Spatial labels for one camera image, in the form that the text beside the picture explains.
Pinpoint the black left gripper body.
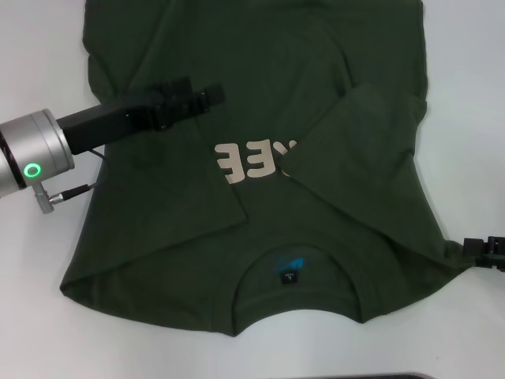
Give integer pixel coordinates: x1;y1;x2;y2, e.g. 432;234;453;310
54;86;163;156

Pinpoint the dark green T-shirt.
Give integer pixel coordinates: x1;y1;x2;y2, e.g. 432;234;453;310
58;0;478;339

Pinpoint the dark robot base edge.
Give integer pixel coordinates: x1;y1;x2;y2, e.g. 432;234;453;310
337;370;435;379

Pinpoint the dark left arm cable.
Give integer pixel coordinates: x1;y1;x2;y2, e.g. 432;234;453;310
33;147;110;215

